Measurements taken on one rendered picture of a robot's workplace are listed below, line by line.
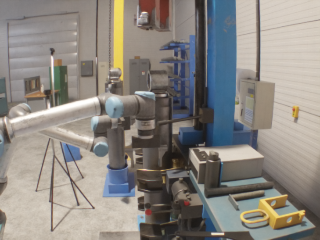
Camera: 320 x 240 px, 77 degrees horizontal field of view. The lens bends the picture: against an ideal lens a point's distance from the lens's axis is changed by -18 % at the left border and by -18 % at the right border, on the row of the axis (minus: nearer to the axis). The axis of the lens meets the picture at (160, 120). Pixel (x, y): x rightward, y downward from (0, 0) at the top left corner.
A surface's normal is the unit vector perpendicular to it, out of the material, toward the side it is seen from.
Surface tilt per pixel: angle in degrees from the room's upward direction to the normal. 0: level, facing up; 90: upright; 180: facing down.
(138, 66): 90
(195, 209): 90
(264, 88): 90
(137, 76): 90
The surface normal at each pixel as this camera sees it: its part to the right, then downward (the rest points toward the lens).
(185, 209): 0.11, 0.23
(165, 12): -0.24, 0.22
